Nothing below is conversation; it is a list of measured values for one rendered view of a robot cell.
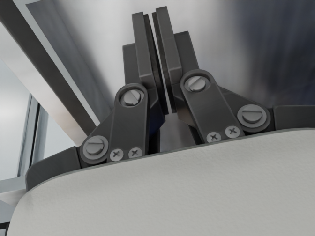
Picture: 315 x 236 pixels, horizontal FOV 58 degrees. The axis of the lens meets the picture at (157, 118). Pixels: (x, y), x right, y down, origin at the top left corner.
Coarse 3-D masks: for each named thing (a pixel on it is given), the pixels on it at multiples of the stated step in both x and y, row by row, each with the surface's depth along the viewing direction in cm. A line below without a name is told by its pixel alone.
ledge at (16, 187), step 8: (24, 176) 38; (0, 184) 38; (8, 184) 38; (16, 184) 37; (24, 184) 37; (0, 192) 37; (8, 192) 37; (16, 192) 38; (24, 192) 38; (8, 200) 39; (16, 200) 40
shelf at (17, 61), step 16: (0, 32) 18; (0, 48) 19; (16, 48) 19; (16, 64) 20; (32, 64) 20; (32, 80) 21; (48, 96) 23; (48, 112) 25; (64, 112) 25; (64, 128) 27; (80, 128) 27; (80, 144) 30
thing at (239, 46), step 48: (48, 0) 16; (96, 0) 17; (144, 0) 17; (192, 0) 17; (240, 0) 18; (288, 0) 18; (48, 48) 15; (96, 48) 19; (240, 48) 21; (288, 48) 22; (96, 96) 21; (288, 96) 27; (192, 144) 32
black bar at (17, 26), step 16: (0, 0) 14; (0, 16) 15; (16, 16) 15; (16, 32) 16; (32, 32) 16; (32, 48) 17; (48, 64) 18; (48, 80) 19; (64, 80) 19; (64, 96) 20; (80, 112) 22
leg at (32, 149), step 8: (32, 96) 67; (32, 104) 65; (40, 104) 66; (32, 112) 64; (40, 112) 64; (32, 120) 63; (40, 120) 63; (24, 128) 62; (32, 128) 61; (40, 128) 62; (24, 136) 61; (32, 136) 60; (40, 136) 61; (24, 144) 59; (32, 144) 59; (40, 144) 60; (24, 152) 58; (32, 152) 58; (40, 152) 60; (24, 160) 57; (32, 160) 57; (16, 168) 57; (24, 168) 56; (16, 176) 56; (0, 200) 51
